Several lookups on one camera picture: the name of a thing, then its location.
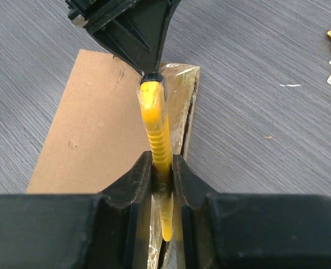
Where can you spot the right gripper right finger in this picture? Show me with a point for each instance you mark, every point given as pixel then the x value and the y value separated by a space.
pixel 239 230

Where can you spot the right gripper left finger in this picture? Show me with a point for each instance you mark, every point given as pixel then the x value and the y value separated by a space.
pixel 110 229

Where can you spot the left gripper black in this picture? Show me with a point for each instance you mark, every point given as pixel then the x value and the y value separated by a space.
pixel 133 31

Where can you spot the yellow utility knife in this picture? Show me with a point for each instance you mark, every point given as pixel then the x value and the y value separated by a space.
pixel 152 96

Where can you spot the brown cardboard express box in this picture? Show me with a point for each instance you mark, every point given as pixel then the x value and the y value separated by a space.
pixel 97 133

